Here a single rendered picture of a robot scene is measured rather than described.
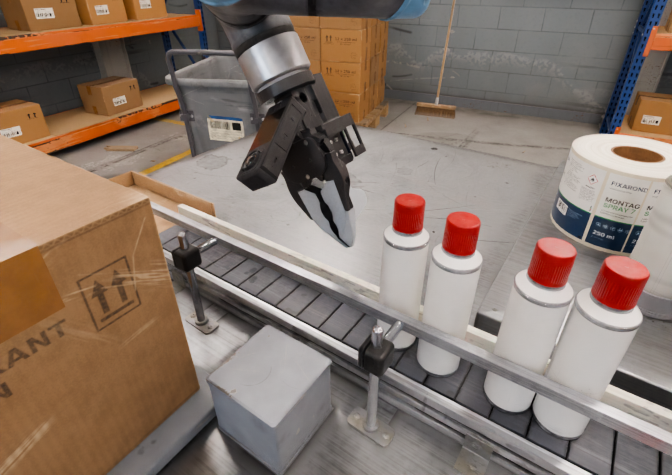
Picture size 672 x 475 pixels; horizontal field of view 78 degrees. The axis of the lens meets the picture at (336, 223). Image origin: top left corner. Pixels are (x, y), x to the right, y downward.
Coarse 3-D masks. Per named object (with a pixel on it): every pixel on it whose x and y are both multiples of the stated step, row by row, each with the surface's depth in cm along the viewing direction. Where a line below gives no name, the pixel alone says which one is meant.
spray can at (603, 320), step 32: (608, 288) 34; (640, 288) 33; (576, 320) 37; (608, 320) 34; (640, 320) 35; (576, 352) 37; (608, 352) 36; (576, 384) 38; (608, 384) 39; (544, 416) 43; (576, 416) 40
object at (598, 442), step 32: (224, 256) 70; (256, 288) 63; (288, 288) 63; (320, 320) 57; (352, 320) 57; (416, 352) 52; (448, 384) 48; (480, 384) 48; (512, 416) 45; (544, 448) 42; (576, 448) 42; (608, 448) 42; (640, 448) 42
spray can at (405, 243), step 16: (400, 208) 43; (416, 208) 42; (400, 224) 44; (416, 224) 44; (384, 240) 46; (400, 240) 44; (416, 240) 44; (384, 256) 47; (400, 256) 45; (416, 256) 45; (384, 272) 47; (400, 272) 46; (416, 272) 46; (384, 288) 48; (400, 288) 47; (416, 288) 47; (384, 304) 50; (400, 304) 48; (416, 304) 49; (400, 336) 51
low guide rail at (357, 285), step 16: (192, 208) 77; (208, 224) 74; (224, 224) 72; (240, 240) 70; (256, 240) 68; (288, 256) 65; (304, 256) 64; (320, 272) 62; (336, 272) 60; (352, 288) 59; (368, 288) 57; (480, 336) 50; (608, 400) 44; (624, 400) 43; (640, 400) 42; (640, 416) 42; (656, 416) 41
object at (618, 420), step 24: (168, 216) 66; (264, 264) 56; (288, 264) 54; (336, 288) 50; (384, 312) 47; (432, 336) 44; (480, 360) 41; (504, 360) 41; (528, 384) 39; (552, 384) 39; (576, 408) 37; (600, 408) 36; (624, 432) 36; (648, 432) 35
